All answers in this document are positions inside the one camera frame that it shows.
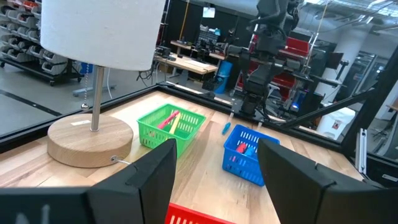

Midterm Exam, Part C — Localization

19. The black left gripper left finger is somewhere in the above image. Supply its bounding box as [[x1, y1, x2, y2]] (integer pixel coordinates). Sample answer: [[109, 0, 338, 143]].
[[0, 138, 177, 224]]

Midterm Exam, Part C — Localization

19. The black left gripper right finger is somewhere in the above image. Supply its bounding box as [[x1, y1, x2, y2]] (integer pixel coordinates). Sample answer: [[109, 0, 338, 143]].
[[257, 138, 398, 224]]

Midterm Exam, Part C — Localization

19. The pink highlighter marker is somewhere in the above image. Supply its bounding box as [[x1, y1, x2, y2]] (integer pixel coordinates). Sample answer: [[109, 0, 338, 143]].
[[156, 110, 181, 130]]

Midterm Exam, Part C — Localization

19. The green plastic basket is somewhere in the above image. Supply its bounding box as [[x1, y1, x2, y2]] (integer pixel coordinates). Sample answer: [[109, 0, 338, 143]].
[[136, 103, 207, 159]]

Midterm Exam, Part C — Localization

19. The red plastic basket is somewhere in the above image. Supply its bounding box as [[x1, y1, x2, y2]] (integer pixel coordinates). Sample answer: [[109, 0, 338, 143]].
[[164, 202, 237, 224]]

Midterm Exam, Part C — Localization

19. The blue plastic basket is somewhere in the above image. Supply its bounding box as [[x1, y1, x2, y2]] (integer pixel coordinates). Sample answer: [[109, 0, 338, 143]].
[[221, 124, 281, 187]]

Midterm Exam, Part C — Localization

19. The white bucket with label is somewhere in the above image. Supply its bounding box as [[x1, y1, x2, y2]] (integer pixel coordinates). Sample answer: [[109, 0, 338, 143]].
[[316, 106, 356, 141]]

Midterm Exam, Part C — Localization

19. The silver aluminium extrusion bar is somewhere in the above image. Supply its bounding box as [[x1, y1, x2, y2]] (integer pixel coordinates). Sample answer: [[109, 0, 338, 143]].
[[355, 127, 368, 175]]

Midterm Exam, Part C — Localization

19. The wooden workbench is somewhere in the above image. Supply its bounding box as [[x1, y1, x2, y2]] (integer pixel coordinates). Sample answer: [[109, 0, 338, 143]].
[[154, 52, 219, 75]]

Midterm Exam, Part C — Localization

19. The blue barrel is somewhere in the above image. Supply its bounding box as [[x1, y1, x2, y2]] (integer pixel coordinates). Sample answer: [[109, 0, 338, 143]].
[[213, 60, 234, 95]]

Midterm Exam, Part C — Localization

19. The red storage bin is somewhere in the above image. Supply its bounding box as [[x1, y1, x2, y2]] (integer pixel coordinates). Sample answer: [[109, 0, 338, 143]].
[[284, 36, 311, 57]]

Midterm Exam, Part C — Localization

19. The white shade wooden table lamp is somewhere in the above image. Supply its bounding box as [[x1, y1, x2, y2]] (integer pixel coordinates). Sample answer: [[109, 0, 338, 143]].
[[40, 0, 167, 169]]

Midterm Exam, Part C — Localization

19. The white sign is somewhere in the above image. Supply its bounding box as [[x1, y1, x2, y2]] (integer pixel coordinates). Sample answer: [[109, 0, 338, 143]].
[[202, 6, 216, 19]]

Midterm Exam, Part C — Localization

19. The black rack with grey bins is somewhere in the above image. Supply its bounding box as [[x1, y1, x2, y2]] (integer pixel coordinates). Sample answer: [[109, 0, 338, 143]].
[[0, 0, 82, 87]]

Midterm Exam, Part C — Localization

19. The black metal rig frame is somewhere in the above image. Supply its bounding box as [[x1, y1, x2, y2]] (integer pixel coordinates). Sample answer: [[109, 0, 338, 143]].
[[0, 46, 398, 190]]

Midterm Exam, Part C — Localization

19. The metal wire shelf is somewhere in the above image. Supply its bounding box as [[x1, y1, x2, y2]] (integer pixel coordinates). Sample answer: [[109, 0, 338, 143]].
[[236, 17, 320, 105]]

